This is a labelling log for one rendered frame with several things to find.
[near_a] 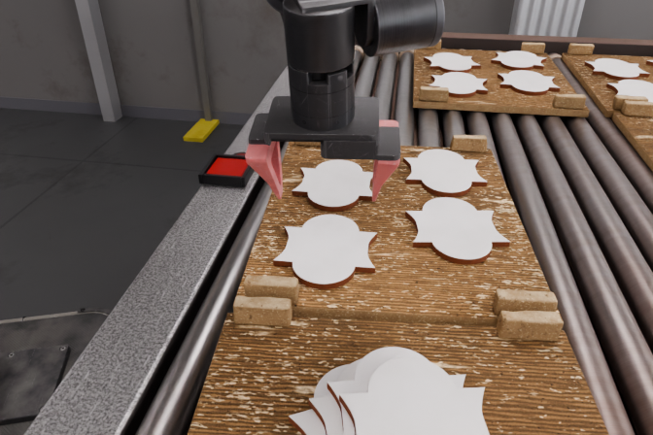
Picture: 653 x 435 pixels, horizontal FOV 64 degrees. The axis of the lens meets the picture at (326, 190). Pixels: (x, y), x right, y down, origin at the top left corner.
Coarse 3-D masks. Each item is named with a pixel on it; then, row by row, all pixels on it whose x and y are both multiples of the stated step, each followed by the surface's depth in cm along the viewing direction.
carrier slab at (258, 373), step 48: (240, 336) 52; (288, 336) 52; (336, 336) 52; (384, 336) 52; (432, 336) 52; (480, 336) 52; (240, 384) 47; (288, 384) 47; (480, 384) 47; (528, 384) 47; (576, 384) 47; (192, 432) 43; (240, 432) 43; (288, 432) 43; (528, 432) 43; (576, 432) 43
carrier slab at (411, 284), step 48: (288, 192) 76; (384, 192) 76; (480, 192) 76; (384, 240) 66; (528, 240) 66; (240, 288) 58; (336, 288) 58; (384, 288) 58; (432, 288) 58; (480, 288) 58; (528, 288) 58
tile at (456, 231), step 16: (432, 208) 71; (448, 208) 71; (464, 208) 71; (416, 224) 68; (432, 224) 67; (448, 224) 67; (464, 224) 67; (480, 224) 67; (416, 240) 64; (432, 240) 64; (448, 240) 64; (464, 240) 64; (480, 240) 64; (496, 240) 64; (448, 256) 62; (464, 256) 62; (480, 256) 62
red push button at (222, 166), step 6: (216, 162) 86; (222, 162) 86; (228, 162) 86; (234, 162) 86; (240, 162) 86; (246, 162) 86; (210, 168) 84; (216, 168) 84; (222, 168) 84; (228, 168) 84; (234, 168) 84; (240, 168) 84; (246, 168) 84; (216, 174) 82; (222, 174) 82; (228, 174) 82; (234, 174) 82; (240, 174) 82
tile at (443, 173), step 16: (416, 160) 83; (432, 160) 83; (448, 160) 83; (464, 160) 83; (416, 176) 78; (432, 176) 78; (448, 176) 78; (464, 176) 78; (432, 192) 76; (448, 192) 75; (464, 192) 75
